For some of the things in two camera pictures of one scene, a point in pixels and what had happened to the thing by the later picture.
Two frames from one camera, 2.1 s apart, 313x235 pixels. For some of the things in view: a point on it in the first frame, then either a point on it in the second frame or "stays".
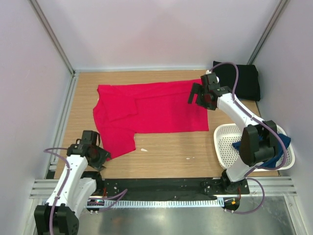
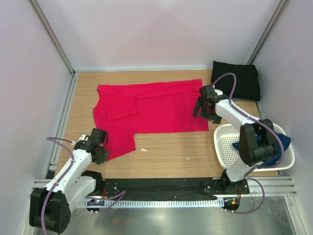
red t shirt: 121,111 stays
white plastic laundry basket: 224,135 stays
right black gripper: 195,88 → 215,119
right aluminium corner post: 268,31 stays
